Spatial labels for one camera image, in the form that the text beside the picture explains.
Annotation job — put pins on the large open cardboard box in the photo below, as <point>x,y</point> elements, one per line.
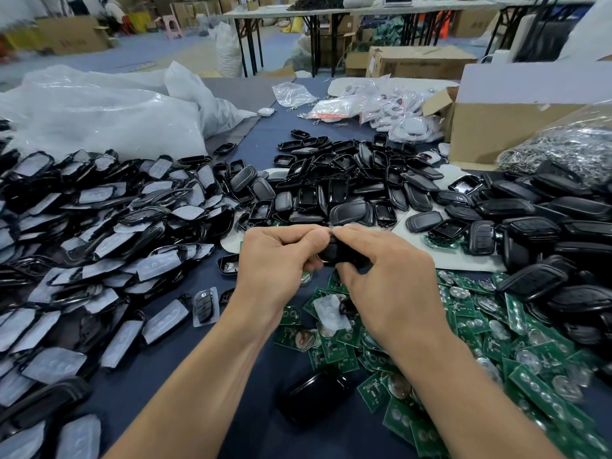
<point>507,129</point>

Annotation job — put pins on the person's left hand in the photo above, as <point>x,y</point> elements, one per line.
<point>277,272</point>

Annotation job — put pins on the brown cardboard box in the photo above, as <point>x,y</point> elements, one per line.
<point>421,62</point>

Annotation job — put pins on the clear bag with red label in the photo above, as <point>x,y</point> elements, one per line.
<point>332,108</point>

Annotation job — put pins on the tan cardboard box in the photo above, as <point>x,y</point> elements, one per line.
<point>72,35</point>

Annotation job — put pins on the large white plastic bag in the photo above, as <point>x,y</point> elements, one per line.
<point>100,112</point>

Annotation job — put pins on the white sack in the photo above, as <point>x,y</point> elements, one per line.
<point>228,48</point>

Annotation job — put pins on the pink plastic stool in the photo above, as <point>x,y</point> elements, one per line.
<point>170,26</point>

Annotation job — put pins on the small black button strip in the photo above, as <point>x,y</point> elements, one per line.
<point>227,297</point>

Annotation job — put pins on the small crumpled clear plastic bag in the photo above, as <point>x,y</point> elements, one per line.
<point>294,94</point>

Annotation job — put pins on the clear bag of metal parts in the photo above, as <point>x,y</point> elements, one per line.
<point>574,148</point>

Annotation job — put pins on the person's right forearm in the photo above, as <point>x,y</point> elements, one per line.
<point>483,411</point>

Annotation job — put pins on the long white table top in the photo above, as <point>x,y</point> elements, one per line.
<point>459,8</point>

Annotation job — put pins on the heap of black parts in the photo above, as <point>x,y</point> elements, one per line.
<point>317,2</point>

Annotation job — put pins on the lone glossy black shell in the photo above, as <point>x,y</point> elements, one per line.
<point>314,396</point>

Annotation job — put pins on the pile of green circuit boards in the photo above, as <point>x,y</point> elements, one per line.
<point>516,358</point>

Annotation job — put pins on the person's right hand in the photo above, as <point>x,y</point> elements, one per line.
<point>397,291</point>

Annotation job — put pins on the pile of shells with pads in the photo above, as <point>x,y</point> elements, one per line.
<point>91,253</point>

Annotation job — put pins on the person's left forearm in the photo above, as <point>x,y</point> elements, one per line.
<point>191,396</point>

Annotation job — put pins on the clear plastic film piece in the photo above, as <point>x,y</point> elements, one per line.
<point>332,312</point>

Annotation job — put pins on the heap of clear parts bags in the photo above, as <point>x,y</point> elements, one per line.
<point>400,112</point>

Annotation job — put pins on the small white object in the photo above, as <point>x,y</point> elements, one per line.
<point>266,112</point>

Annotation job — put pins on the pile of black shell halves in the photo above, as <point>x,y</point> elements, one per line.
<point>359,181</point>

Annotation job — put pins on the pile of assembled black fobs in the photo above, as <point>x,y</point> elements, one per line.
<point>564,243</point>

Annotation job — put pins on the black metal table frame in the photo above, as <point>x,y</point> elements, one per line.
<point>250,38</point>

